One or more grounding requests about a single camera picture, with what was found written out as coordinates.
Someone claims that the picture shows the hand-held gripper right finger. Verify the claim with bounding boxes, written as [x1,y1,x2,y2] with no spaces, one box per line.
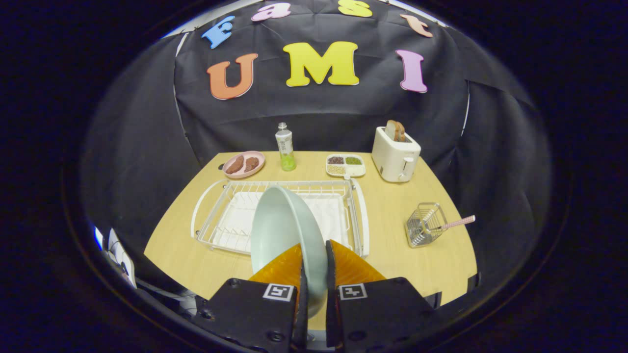
[325,239,442,352]

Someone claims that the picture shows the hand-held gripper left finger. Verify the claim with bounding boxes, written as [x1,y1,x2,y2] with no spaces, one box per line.
[194,243,310,351]

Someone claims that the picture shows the metal wire basket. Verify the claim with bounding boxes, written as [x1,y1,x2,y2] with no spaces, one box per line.
[406,202,448,248]

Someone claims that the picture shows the white wire dish rack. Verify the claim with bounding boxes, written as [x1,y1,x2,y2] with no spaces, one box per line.
[190,178,370,259]

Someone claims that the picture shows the pale green plate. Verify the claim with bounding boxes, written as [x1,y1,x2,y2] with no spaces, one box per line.
[251,185,328,318]

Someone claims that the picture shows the spoon with red checkered handle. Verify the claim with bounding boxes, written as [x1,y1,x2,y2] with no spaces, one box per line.
[426,215,476,233]

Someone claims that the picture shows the pink plate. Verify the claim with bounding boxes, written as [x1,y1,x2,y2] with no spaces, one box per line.
[222,151,266,179]

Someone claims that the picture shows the white drip tray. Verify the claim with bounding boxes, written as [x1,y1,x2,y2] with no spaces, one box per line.
[211,191,350,254]

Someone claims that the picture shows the white side table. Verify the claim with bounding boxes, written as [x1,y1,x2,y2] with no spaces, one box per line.
[105,228,138,290]

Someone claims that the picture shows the white divided grain tray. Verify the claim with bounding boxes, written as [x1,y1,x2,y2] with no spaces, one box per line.
[326,153,366,178]

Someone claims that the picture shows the white toaster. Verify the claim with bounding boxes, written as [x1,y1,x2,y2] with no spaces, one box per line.
[371,126,421,183]

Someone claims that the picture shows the clear bottle with green liquid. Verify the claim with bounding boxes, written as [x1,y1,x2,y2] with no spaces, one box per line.
[275,122,297,172]

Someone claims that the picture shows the brown bread slice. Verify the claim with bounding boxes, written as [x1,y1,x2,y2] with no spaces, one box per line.
[384,120,406,143]

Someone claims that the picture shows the black backdrop cloth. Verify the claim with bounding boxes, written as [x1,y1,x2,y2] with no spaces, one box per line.
[78,0,552,295]

